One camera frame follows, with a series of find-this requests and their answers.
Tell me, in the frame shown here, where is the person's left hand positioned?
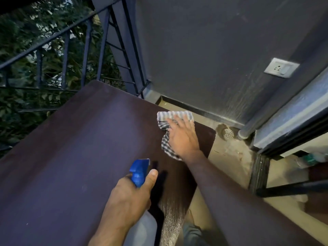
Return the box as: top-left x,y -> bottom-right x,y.
102,169 -> 159,231

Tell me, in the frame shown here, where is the person's right hand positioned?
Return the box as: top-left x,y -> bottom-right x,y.
162,115 -> 203,162

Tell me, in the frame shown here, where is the blue-headed white spray bottle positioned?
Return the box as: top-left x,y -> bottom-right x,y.
123,158 -> 158,246

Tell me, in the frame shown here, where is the checked grey cleaning cloth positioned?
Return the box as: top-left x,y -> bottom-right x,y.
156,111 -> 195,161

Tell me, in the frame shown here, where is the person's left forearm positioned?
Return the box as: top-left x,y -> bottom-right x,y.
88,222 -> 135,246

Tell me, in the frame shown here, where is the person's right forearm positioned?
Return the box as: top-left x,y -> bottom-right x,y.
182,151 -> 318,246

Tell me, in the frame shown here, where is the round metal floor drain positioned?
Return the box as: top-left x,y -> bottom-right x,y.
222,127 -> 235,140

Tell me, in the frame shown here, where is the grey drain pipe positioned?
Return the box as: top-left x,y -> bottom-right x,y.
237,55 -> 328,140

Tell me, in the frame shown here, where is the person's leg in jeans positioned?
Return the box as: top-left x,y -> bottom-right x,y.
182,209 -> 204,246

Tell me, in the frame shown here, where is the black door floor track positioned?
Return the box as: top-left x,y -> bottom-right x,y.
249,154 -> 328,198

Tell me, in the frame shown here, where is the dark metal balcony railing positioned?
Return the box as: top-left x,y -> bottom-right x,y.
0,0 -> 152,151

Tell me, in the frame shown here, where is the green-labelled plastic bottle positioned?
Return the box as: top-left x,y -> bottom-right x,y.
295,152 -> 328,169

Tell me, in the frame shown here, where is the green tree foliage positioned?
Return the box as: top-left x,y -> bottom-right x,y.
0,0 -> 125,154

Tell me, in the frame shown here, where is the grey sliding door frame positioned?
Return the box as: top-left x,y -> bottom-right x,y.
251,70 -> 328,159

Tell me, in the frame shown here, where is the white wall socket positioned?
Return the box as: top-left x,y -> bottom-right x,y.
264,57 -> 300,78

